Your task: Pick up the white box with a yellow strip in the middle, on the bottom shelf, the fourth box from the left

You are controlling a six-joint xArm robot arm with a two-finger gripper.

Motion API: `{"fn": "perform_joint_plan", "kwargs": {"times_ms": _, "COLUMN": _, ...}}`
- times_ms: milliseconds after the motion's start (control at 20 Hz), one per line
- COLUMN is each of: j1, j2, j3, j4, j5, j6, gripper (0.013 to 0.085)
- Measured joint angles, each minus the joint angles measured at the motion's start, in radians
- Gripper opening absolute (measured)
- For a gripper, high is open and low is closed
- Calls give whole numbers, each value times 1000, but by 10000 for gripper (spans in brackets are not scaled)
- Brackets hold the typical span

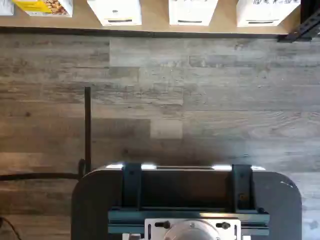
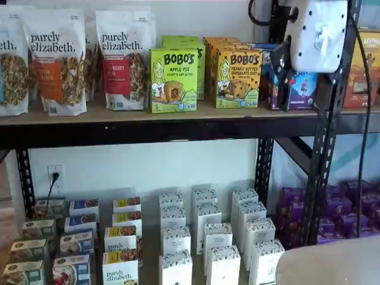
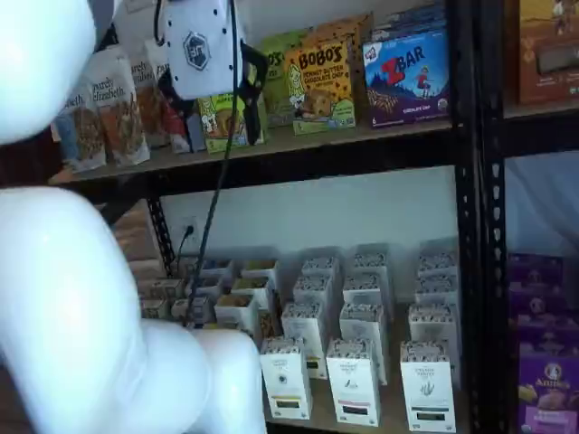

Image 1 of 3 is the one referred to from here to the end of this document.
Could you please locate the white box yellow strip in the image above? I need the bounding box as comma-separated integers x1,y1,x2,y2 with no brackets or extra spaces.
86,0,143,27

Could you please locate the white box pink strip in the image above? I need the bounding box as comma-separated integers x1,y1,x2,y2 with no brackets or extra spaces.
168,0,219,27

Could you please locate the white box teal strip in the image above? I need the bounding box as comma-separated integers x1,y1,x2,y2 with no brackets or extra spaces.
235,0,302,28

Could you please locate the yellow granola box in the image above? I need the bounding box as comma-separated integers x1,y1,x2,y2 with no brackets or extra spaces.
11,0,74,18

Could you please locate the black metal bar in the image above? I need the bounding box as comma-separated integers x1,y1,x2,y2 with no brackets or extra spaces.
84,86,93,174

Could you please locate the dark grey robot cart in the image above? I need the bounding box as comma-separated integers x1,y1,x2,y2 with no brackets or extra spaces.
71,163,303,240

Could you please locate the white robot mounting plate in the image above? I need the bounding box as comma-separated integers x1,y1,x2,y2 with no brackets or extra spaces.
144,217,243,240

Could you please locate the teal metal frame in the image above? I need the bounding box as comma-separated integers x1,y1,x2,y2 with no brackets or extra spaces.
107,162,271,237

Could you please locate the black floor cable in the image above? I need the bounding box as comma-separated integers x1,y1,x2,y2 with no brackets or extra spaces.
0,158,87,182

